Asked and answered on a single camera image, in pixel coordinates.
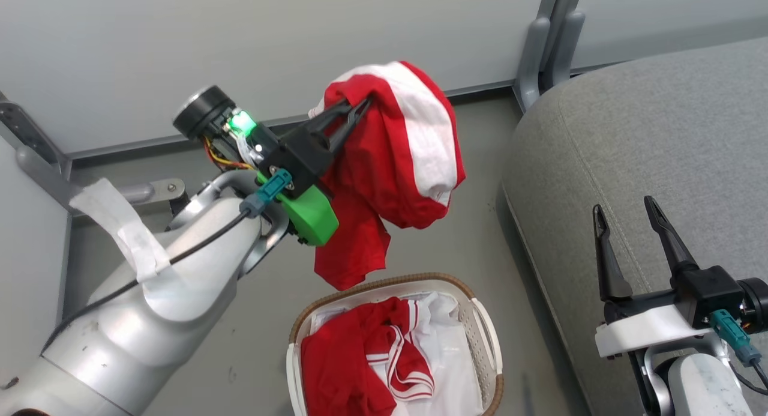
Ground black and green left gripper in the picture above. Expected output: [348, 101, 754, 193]
[173, 85, 373, 247]

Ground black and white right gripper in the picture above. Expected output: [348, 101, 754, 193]
[593, 195, 768, 360]

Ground red garment with white band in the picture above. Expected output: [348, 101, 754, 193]
[308, 60, 467, 291]

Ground red jersey with striped trim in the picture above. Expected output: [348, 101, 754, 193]
[300, 297, 436, 416]

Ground white basket with brown rim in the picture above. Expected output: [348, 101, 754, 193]
[286, 273, 505, 416]

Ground white plastic basket liner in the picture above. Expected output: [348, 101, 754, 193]
[309, 291, 485, 416]

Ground grey fabric sofa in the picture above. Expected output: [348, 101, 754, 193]
[501, 37, 768, 416]

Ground grey tubular partition foot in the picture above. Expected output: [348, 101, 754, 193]
[15, 146, 187, 210]

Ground white tape strip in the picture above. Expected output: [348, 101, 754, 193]
[69, 177, 187, 285]

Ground grey metal hinge plate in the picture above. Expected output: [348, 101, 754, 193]
[0, 101, 73, 176]

